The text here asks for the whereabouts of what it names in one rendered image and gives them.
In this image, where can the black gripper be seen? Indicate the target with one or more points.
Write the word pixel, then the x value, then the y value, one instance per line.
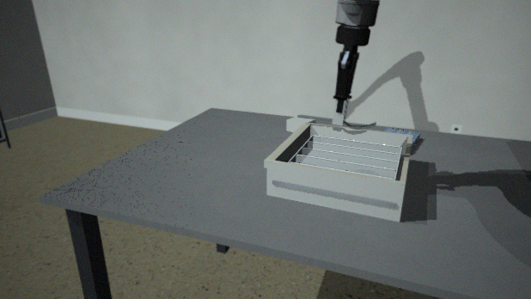
pixel 351 38

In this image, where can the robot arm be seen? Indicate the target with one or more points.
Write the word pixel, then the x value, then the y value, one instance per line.
pixel 358 14

